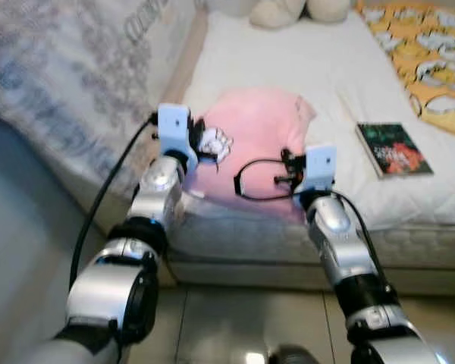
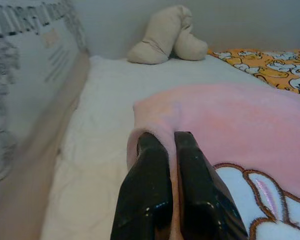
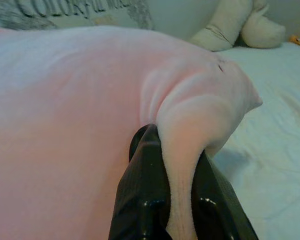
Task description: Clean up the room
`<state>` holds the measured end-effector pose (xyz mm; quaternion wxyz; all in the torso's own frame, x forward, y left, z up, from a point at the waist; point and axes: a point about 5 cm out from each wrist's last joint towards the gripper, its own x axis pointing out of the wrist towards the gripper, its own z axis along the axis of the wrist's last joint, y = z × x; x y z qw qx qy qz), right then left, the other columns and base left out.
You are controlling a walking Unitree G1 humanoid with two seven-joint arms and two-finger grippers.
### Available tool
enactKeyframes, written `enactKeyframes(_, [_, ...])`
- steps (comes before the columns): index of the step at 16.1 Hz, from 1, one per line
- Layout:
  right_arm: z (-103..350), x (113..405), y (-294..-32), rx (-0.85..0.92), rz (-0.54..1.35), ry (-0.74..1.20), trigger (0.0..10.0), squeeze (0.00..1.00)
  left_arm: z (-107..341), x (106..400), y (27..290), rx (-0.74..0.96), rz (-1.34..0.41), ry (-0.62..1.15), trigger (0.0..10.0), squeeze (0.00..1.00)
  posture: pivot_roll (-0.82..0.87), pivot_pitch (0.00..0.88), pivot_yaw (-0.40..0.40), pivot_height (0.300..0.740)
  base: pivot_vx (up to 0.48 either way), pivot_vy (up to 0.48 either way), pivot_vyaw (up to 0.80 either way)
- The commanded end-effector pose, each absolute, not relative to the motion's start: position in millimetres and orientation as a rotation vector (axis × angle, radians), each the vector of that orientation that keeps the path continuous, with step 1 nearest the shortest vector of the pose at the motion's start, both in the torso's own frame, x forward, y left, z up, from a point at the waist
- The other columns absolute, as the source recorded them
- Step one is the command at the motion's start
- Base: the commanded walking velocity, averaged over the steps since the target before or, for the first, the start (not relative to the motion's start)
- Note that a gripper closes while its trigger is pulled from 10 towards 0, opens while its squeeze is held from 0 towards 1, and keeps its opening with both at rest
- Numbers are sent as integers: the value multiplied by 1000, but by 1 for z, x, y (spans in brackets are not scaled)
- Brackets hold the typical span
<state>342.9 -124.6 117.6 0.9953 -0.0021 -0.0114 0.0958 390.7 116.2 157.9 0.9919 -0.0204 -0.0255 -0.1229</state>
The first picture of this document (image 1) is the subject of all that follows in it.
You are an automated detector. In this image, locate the pink pillow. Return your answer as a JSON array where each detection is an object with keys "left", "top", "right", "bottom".
[{"left": 184, "top": 86, "right": 319, "bottom": 222}]

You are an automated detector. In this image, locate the dark cover book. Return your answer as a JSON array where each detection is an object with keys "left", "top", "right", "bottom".
[{"left": 355, "top": 121, "right": 435, "bottom": 180}]

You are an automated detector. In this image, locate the white bedsheet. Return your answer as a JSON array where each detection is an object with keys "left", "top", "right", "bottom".
[{"left": 171, "top": 9, "right": 455, "bottom": 228}]

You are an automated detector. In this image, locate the beige bed base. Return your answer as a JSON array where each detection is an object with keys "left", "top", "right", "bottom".
[{"left": 163, "top": 258, "right": 455, "bottom": 297}]

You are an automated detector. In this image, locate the grey patterned white blanket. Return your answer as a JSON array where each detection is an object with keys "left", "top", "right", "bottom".
[{"left": 0, "top": 0, "right": 198, "bottom": 206}]

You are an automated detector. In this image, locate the cream plush toy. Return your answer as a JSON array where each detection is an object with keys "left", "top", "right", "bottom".
[{"left": 246, "top": 0, "right": 353, "bottom": 31}]

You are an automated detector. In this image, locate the yellow patterned blanket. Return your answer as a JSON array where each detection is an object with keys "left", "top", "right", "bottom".
[{"left": 356, "top": 0, "right": 455, "bottom": 141}]

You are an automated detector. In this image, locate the dark robot foot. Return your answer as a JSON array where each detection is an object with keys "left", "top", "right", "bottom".
[{"left": 269, "top": 345, "right": 312, "bottom": 364}]

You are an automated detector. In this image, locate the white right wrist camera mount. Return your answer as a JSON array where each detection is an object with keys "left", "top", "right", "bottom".
[{"left": 296, "top": 146, "right": 338, "bottom": 194}]

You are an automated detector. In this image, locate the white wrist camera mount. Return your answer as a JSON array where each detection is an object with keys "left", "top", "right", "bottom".
[
  {"left": 158, "top": 104, "right": 194, "bottom": 160},
  {"left": 296, "top": 146, "right": 338, "bottom": 194}
]

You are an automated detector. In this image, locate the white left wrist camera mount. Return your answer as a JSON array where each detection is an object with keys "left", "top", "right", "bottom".
[{"left": 158, "top": 104, "right": 194, "bottom": 160}]

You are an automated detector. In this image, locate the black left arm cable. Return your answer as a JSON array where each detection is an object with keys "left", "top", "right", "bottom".
[{"left": 68, "top": 112, "right": 162, "bottom": 293}]

